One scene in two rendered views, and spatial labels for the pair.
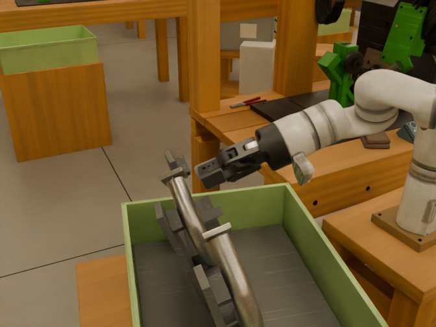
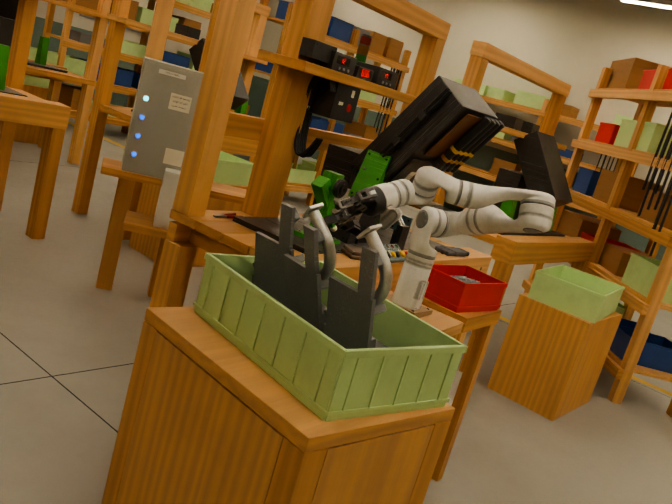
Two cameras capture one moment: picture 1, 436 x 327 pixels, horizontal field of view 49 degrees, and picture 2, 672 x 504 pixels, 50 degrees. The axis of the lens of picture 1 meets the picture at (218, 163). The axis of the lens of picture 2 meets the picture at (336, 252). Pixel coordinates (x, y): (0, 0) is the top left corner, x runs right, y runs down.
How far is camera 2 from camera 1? 1.23 m
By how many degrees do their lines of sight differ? 32
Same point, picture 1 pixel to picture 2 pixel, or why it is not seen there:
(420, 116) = (452, 194)
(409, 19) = (376, 164)
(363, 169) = (353, 271)
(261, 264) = not seen: hidden behind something
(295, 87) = (266, 210)
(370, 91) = (428, 175)
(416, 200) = (411, 280)
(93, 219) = not seen: outside the picture
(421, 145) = (418, 238)
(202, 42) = (207, 147)
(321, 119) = (403, 187)
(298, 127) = (391, 189)
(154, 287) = not seen: hidden behind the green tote
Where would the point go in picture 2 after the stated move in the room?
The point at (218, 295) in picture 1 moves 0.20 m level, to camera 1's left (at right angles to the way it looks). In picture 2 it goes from (378, 261) to (299, 248)
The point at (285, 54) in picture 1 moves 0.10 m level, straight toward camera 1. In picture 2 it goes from (263, 177) to (268, 182)
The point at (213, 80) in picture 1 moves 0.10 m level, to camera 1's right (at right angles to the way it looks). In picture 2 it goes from (207, 185) to (232, 190)
